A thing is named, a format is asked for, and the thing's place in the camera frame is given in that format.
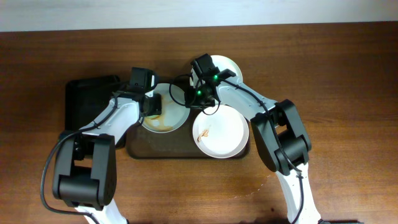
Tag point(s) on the small black tray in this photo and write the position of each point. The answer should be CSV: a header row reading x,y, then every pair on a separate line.
x,y
86,98

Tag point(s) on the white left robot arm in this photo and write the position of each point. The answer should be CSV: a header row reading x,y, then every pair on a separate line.
x,y
85,174

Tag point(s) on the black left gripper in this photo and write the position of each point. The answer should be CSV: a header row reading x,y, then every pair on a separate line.
x,y
158,105

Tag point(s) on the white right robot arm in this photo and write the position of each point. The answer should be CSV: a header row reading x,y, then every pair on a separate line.
x,y
281,139

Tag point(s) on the white plate with sauce stain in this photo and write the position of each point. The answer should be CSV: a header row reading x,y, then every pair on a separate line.
x,y
173,115

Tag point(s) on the green yellow sponge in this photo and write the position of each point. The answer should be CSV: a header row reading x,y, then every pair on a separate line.
x,y
153,117

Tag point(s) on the large brown serving tray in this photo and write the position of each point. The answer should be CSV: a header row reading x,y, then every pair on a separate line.
x,y
179,144

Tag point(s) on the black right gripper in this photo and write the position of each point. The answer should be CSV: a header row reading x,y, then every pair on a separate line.
x,y
191,102

